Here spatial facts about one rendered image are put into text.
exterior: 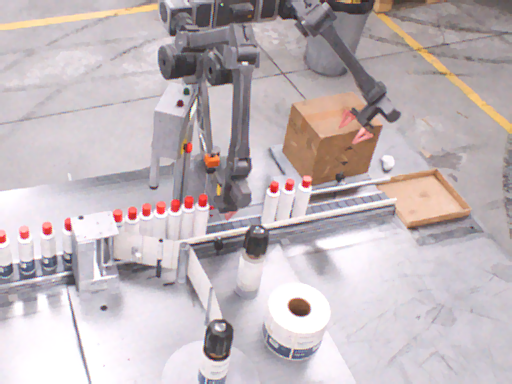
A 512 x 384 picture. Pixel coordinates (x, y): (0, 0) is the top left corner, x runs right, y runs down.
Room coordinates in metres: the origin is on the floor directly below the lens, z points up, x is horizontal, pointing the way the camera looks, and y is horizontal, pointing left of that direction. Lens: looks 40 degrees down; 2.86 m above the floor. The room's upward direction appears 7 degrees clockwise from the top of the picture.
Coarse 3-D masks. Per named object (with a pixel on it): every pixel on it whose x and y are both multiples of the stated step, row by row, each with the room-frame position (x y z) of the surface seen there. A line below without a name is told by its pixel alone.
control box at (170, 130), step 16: (176, 96) 1.90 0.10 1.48; (192, 96) 1.92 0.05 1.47; (160, 112) 1.82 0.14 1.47; (176, 112) 1.82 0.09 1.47; (160, 128) 1.81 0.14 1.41; (176, 128) 1.80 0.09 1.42; (192, 128) 1.94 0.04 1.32; (160, 144) 1.81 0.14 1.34; (176, 144) 1.80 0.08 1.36; (176, 160) 1.80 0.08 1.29
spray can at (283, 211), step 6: (288, 180) 1.99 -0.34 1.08; (288, 186) 1.97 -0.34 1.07; (282, 192) 1.98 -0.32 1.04; (288, 192) 1.97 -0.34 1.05; (294, 192) 1.98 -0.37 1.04; (282, 198) 1.97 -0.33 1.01; (288, 198) 1.96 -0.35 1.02; (282, 204) 1.97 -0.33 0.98; (288, 204) 1.97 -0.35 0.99; (282, 210) 1.97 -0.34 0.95; (288, 210) 1.97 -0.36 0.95; (276, 216) 1.98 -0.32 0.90; (282, 216) 1.97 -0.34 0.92; (288, 216) 1.98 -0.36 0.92
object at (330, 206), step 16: (384, 192) 2.22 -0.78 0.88; (320, 208) 2.08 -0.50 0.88; (336, 208) 2.09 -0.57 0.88; (368, 208) 2.11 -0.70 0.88; (224, 224) 1.93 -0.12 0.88; (240, 224) 1.94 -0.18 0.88; (256, 224) 1.95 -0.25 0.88; (288, 224) 1.97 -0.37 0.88; (224, 240) 1.85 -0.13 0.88; (16, 272) 1.58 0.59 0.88; (48, 272) 1.60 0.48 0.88
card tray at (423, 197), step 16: (400, 176) 2.35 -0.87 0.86; (416, 176) 2.39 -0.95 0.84; (432, 176) 2.41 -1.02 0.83; (400, 192) 2.28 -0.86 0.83; (416, 192) 2.29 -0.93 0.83; (432, 192) 2.31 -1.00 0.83; (448, 192) 2.32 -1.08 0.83; (400, 208) 2.18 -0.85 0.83; (416, 208) 2.19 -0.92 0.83; (432, 208) 2.20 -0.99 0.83; (448, 208) 2.22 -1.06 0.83; (464, 208) 2.22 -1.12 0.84; (416, 224) 2.09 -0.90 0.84
